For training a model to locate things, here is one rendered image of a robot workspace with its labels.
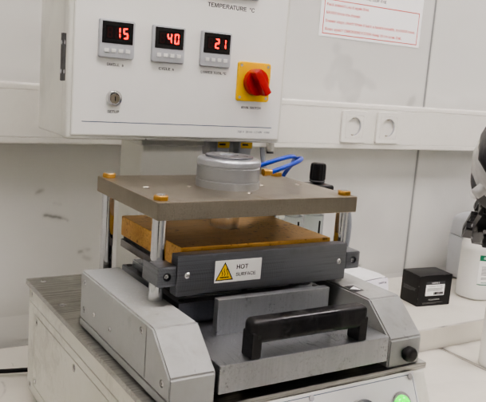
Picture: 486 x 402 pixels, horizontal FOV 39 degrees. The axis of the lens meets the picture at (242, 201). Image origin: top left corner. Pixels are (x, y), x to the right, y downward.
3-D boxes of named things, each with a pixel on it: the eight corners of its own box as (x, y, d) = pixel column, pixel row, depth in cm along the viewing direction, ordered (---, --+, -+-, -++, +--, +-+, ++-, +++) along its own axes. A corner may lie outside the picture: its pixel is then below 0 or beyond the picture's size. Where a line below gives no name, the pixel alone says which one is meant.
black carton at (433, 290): (399, 297, 152) (402, 268, 151) (431, 295, 156) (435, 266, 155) (416, 307, 147) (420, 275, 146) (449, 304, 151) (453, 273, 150)
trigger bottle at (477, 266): (448, 293, 159) (461, 186, 155) (468, 288, 164) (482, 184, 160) (481, 304, 153) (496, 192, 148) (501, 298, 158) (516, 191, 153)
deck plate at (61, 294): (25, 283, 102) (25, 277, 102) (229, 266, 120) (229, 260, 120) (156, 426, 64) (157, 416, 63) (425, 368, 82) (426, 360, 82)
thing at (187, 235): (120, 246, 89) (123, 172, 87) (263, 236, 101) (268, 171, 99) (179, 284, 75) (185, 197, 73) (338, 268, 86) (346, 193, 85)
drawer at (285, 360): (107, 307, 91) (109, 250, 90) (248, 291, 103) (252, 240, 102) (217, 403, 67) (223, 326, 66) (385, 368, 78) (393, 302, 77)
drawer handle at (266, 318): (240, 352, 70) (243, 315, 69) (354, 334, 78) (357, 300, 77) (250, 360, 68) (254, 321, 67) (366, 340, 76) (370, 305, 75)
